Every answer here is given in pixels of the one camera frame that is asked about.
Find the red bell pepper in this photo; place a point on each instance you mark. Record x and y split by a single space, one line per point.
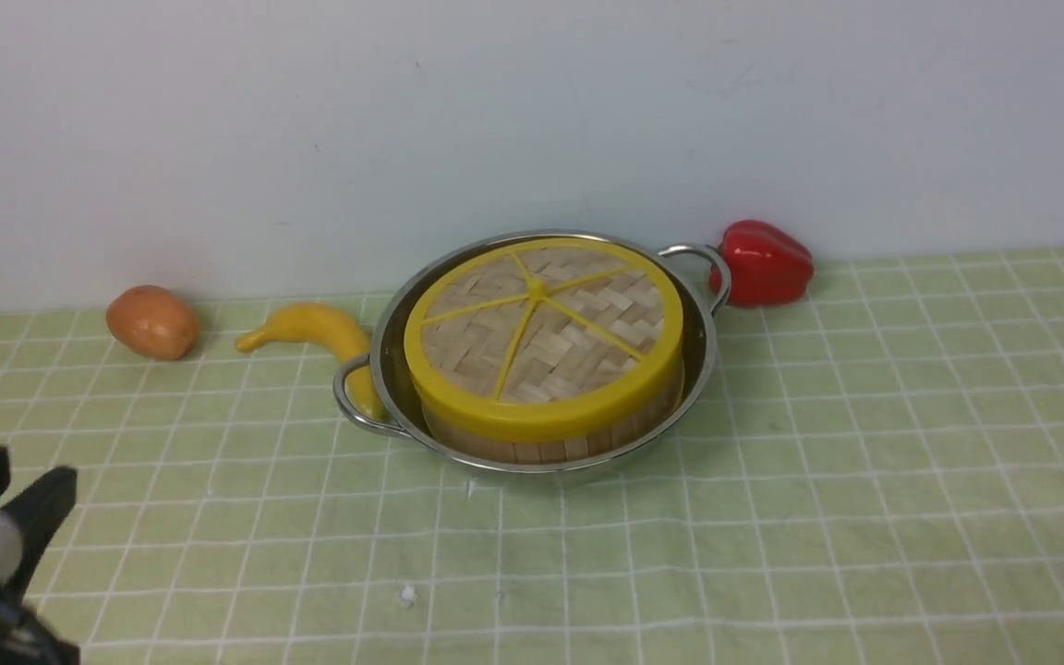
768 268

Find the green checkered tablecloth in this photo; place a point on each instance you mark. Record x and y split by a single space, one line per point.
874 476

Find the woven bamboo steamer lid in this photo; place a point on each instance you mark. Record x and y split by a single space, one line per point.
547 340

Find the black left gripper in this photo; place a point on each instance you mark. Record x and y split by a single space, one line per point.
38 511

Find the stainless steel pot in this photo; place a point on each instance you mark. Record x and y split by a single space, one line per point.
697 270

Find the orange brown potato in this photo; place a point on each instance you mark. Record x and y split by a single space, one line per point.
153 322

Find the bamboo steamer basket yellow rim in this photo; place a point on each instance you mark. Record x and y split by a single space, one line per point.
569 443

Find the yellow banana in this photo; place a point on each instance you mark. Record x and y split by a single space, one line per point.
332 328

